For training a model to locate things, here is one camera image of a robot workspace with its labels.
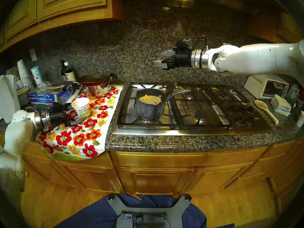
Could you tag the blue foil box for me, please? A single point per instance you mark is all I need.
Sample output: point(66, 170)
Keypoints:
point(47, 99)

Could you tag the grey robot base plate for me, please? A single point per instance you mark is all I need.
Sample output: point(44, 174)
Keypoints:
point(178, 211)

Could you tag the white paper towel roll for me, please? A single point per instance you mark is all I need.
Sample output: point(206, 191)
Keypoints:
point(10, 97)

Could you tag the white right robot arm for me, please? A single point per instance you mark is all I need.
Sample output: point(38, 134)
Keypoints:
point(249, 60)

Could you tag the white toaster oven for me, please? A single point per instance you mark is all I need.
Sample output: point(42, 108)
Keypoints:
point(255, 86)

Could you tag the stainless gas cooktop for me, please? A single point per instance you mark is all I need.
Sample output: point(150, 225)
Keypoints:
point(256, 129)

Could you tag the blue floor cloth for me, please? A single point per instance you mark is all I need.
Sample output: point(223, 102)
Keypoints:
point(95, 215)

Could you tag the single white paper cup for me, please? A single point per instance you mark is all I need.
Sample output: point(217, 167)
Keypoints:
point(300, 119)

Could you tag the dark grey saucepan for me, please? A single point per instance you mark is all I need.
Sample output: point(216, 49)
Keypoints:
point(148, 111)

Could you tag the blue dotted paper cup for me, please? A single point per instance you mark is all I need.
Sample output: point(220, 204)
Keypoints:
point(36, 74)

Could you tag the stack of white cups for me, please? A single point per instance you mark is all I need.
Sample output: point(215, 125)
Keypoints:
point(23, 73)

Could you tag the dark bottle black cap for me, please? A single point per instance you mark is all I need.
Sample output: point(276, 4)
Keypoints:
point(62, 67)

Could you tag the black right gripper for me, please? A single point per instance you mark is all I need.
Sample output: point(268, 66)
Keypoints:
point(182, 60)

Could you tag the cup of wooden sticks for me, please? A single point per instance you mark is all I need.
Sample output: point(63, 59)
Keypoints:
point(19, 83)

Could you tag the wooden base cabinets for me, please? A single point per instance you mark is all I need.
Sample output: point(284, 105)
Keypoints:
point(156, 180)

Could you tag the black cooking spoon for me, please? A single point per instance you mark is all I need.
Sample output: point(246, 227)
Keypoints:
point(169, 89)

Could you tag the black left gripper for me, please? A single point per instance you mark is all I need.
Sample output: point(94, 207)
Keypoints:
point(58, 117)

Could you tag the white paper oats cup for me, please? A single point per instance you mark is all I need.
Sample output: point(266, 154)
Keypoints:
point(82, 106)

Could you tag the black cooktop knob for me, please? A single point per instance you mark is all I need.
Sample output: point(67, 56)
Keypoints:
point(250, 120)
point(241, 109)
point(239, 120)
point(250, 109)
point(231, 109)

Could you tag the floral kitchen towel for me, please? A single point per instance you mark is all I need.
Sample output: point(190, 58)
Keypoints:
point(78, 139)

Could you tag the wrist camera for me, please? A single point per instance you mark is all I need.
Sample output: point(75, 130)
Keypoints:
point(181, 44)
point(58, 107)

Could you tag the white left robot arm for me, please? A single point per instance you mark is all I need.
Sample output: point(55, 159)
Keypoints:
point(19, 135)

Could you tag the steel pan red rim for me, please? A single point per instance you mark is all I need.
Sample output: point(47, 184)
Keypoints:
point(97, 89)

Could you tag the grey power strip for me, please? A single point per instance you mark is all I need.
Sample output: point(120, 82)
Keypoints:
point(152, 216)

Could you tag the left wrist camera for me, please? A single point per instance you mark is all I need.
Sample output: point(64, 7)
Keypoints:
point(58, 107)

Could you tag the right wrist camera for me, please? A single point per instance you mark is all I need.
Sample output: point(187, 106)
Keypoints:
point(181, 44)

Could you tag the wooden wall cabinet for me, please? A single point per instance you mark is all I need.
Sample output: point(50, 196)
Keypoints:
point(287, 28)
point(71, 4)

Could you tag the yellow ceramic spoon rest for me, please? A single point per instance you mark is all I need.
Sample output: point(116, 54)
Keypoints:
point(261, 104)

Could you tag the folded dish cloth stack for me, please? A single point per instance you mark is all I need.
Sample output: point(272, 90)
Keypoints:
point(281, 104)

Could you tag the clear glass jar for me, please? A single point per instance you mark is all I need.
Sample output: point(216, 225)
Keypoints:
point(293, 89)

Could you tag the dark bottle white cap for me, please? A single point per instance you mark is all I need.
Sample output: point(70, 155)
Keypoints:
point(70, 74)

